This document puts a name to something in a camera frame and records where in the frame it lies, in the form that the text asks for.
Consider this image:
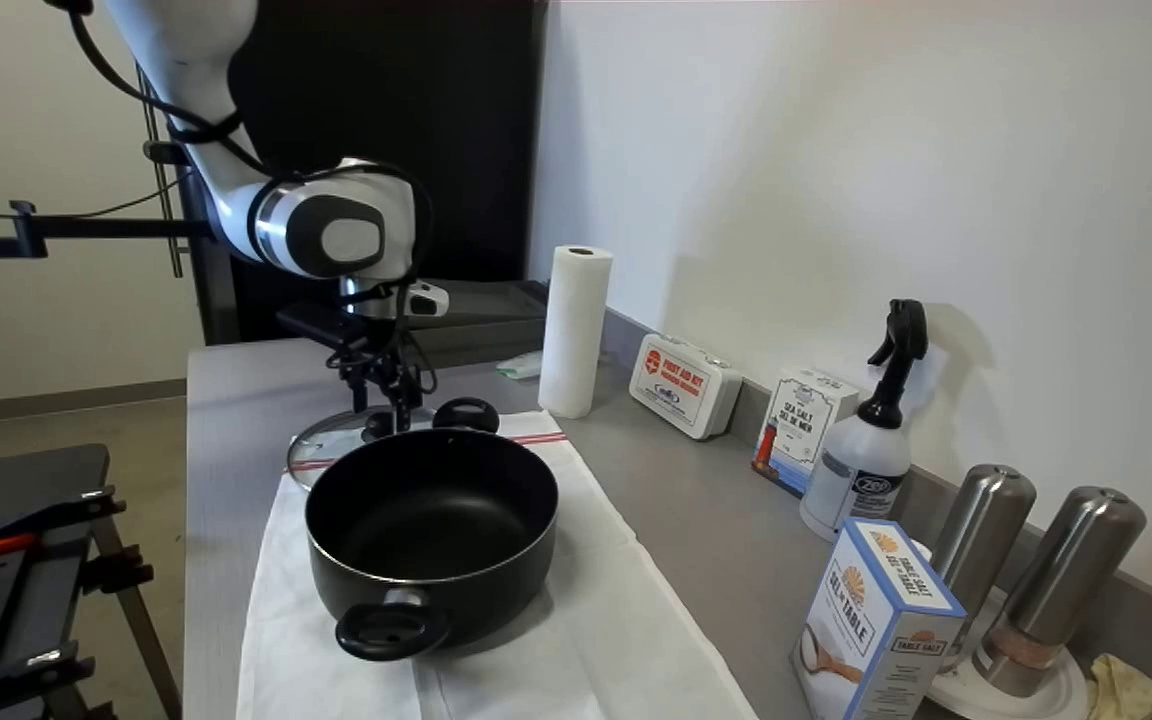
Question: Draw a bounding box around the black cooking pot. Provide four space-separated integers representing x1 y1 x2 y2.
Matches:
300 391 563 665

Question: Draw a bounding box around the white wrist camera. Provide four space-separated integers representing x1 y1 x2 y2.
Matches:
397 274 457 322

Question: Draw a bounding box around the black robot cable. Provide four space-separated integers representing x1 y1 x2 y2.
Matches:
45 0 272 180

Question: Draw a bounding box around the white box with red print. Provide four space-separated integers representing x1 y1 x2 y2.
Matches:
622 326 747 445

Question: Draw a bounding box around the clear plastic wrapper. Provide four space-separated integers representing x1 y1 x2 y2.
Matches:
493 349 549 388

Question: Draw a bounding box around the dark grey foam block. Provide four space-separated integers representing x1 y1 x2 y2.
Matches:
392 274 550 379

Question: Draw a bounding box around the glass lid with black knob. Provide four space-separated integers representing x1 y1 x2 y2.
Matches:
285 405 440 492

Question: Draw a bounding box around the white round tray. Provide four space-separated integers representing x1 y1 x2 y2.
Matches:
926 634 1094 720

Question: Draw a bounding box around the black horizontal mounting bar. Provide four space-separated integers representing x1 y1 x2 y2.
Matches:
0 197 212 262

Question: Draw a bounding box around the yellow cloth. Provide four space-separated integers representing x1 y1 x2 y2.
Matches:
1082 652 1152 720

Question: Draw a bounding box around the small white box blue trim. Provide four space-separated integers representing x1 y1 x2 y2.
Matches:
747 369 867 501

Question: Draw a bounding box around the black panel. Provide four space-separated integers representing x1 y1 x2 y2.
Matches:
147 0 550 349

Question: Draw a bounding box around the blue and white carton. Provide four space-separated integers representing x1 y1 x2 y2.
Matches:
793 515 968 720

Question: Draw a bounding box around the clear spray bottle black trigger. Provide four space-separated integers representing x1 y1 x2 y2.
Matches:
796 296 931 543

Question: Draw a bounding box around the white paper towel roll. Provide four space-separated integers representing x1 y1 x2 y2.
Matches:
535 241 615 422

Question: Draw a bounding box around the white towel with red stripes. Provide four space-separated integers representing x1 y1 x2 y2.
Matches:
231 409 760 720

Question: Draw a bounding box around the steel grinder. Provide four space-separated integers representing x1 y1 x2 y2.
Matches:
926 461 1040 646
970 485 1152 701

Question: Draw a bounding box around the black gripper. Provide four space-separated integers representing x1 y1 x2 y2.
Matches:
275 274 440 434

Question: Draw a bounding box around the black clamp with red handle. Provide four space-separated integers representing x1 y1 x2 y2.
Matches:
0 485 129 560

